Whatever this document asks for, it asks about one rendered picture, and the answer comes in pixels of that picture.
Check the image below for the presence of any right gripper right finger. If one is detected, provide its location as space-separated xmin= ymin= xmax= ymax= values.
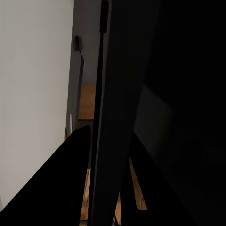
xmin=120 ymin=132 xmax=197 ymax=226

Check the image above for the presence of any keyboard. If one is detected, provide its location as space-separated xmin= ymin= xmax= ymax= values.
xmin=87 ymin=0 xmax=161 ymax=226

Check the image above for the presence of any swivel chair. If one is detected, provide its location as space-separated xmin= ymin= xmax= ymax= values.
xmin=80 ymin=199 xmax=144 ymax=226

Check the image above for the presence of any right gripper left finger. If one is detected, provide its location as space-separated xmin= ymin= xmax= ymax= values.
xmin=0 ymin=125 xmax=91 ymax=226

